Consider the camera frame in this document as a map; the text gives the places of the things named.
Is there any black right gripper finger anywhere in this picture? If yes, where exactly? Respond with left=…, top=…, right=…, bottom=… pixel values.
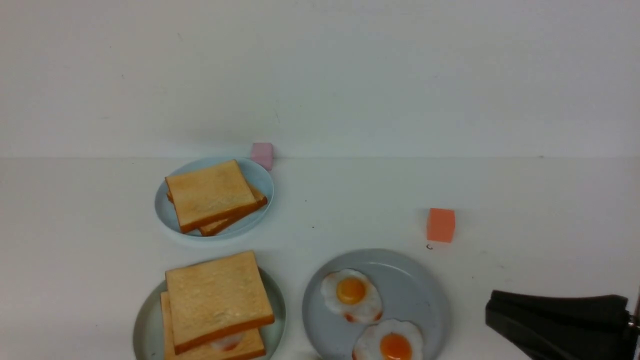
left=485, top=290, right=632, bottom=360

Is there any toast slice for sandwich base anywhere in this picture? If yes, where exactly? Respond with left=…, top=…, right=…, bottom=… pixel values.
left=160, top=291, right=266, bottom=360

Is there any fried egg moved to sandwich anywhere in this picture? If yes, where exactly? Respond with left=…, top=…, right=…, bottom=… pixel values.
left=210, top=332, right=245, bottom=352

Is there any toast slice for sandwich top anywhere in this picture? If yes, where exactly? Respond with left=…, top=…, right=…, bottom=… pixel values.
left=165, top=250, right=275, bottom=355

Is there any grey blue plate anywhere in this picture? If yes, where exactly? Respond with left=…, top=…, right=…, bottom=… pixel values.
left=301, top=249, right=451, bottom=360

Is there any orange foam cube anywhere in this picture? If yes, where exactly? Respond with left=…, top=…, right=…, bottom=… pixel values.
left=426, top=208, right=457, bottom=244

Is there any fried egg lower on plate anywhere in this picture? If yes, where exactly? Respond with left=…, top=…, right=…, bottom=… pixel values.
left=351, top=319, right=425, bottom=360

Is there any fried egg on plate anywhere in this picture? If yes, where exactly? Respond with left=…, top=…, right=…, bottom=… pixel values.
left=320, top=268, right=384, bottom=324
left=351, top=319, right=425, bottom=360

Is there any fried egg upper on plate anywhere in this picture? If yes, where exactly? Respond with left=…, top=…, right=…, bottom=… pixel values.
left=320, top=268, right=384, bottom=324

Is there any toast slice bottom of stack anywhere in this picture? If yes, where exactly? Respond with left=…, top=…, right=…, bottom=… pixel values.
left=154, top=182, right=268, bottom=238

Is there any light blue plate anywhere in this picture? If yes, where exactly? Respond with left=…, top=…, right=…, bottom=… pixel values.
left=154, top=157, right=275, bottom=248

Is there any pink foam cube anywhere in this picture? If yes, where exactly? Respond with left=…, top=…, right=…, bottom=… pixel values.
left=250, top=142, right=275, bottom=172

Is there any pale green plate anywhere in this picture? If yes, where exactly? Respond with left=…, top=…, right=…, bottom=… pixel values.
left=132, top=267, right=288, bottom=360

